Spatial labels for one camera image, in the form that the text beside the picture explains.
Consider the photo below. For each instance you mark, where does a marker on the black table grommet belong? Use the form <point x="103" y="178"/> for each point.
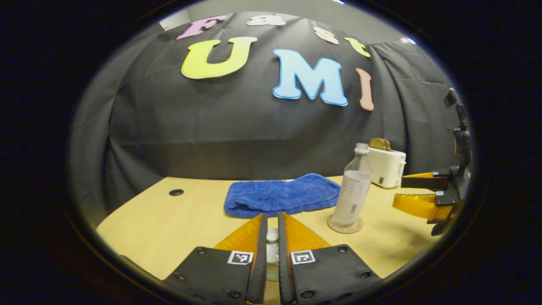
<point x="176" y="192"/>

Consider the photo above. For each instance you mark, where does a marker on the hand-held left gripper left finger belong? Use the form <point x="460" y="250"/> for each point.
<point x="259" y="262"/>

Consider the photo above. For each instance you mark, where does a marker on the blue towel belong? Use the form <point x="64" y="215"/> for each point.
<point x="283" y="195"/>

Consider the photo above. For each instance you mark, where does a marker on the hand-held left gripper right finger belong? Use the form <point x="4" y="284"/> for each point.
<point x="283" y="262"/>

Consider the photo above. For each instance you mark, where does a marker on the round cork coaster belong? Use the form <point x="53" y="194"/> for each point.
<point x="345" y="230"/>

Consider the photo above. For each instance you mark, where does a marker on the brown bread slice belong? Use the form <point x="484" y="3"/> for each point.
<point x="380" y="144"/>

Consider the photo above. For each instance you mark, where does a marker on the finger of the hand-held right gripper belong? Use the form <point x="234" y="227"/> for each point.
<point x="423" y="183"/>
<point x="419" y="205"/>

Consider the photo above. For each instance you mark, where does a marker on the white toaster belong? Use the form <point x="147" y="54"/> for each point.
<point x="389" y="167"/>

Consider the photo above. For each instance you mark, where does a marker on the clear water bottle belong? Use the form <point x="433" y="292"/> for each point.
<point x="353" y="195"/>

